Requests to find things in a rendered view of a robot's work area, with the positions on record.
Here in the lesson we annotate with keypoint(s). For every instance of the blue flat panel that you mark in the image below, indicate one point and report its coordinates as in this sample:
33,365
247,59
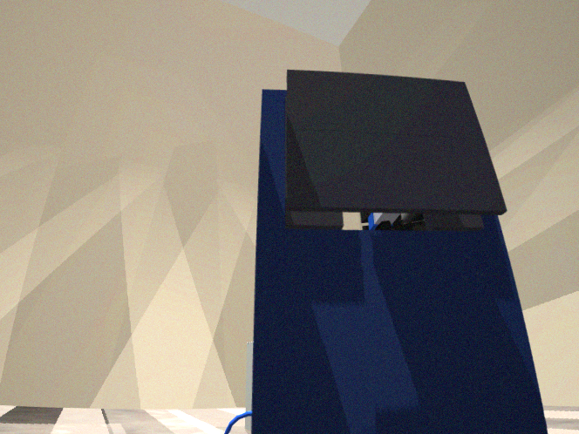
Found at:
383,331

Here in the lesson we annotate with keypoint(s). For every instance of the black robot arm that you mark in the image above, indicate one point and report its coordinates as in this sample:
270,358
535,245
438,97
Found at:
411,222

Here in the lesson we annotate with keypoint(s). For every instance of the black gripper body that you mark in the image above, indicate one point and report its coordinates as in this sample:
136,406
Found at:
395,227

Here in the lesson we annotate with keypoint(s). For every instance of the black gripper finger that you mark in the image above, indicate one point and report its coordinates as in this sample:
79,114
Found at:
384,225
364,217

